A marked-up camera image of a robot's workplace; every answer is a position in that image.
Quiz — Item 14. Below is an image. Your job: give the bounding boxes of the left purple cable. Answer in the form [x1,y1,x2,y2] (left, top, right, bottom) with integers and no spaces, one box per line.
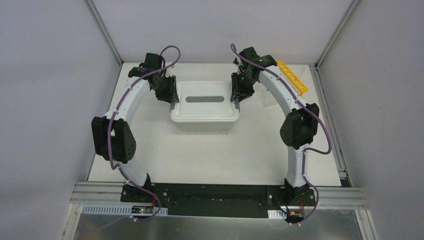
[107,45,182,223]

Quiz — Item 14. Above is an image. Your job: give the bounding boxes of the purple cable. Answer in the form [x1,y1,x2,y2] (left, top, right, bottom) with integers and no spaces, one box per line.
[107,45,182,223]
[230,43,333,227]

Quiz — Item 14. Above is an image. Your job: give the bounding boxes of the clear plastic tube rack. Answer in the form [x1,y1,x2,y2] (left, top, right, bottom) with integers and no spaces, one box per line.
[256,87,278,108]

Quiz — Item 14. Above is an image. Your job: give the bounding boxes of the aluminium frame rail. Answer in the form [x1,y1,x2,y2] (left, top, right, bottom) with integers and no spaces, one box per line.
[70,181,124,204]

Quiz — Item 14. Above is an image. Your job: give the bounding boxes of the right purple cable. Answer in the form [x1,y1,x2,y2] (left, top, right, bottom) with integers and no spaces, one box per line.
[230,43,333,227]

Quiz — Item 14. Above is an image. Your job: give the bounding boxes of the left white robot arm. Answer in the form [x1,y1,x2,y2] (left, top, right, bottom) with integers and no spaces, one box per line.
[91,53,180,203]

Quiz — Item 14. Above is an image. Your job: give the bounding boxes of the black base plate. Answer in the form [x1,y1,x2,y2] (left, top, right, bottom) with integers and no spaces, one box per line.
[120,183,317,219]

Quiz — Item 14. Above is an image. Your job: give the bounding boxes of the yellow test tube rack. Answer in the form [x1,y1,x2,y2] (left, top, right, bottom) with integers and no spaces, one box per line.
[277,60,309,97]

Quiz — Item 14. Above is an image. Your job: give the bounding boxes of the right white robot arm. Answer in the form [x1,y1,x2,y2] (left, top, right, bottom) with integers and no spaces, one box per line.
[230,44,320,205]

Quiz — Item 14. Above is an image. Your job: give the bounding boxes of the white bin lid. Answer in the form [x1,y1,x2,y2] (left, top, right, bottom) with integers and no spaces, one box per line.
[170,81,240,124]

